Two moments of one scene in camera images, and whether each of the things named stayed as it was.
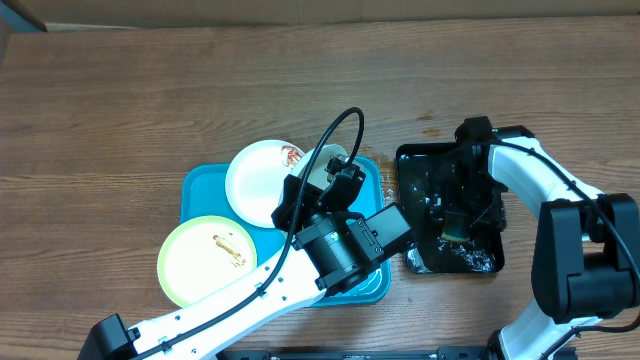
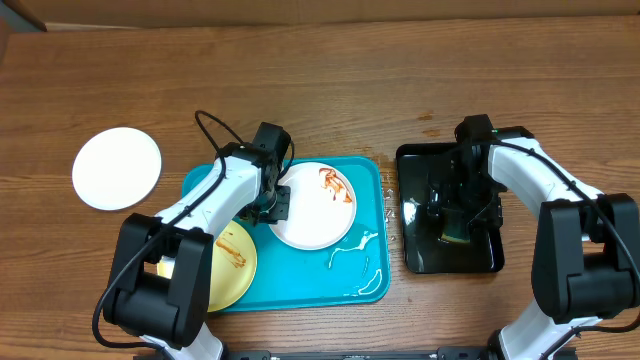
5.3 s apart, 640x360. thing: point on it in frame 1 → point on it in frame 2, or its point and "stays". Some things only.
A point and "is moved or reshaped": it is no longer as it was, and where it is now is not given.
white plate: [254, 178] is moved or reshaped
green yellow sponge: [455, 226] stays
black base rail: [375, 353] stays
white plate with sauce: [317, 173] → [117, 169]
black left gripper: [282, 219] → [280, 212]
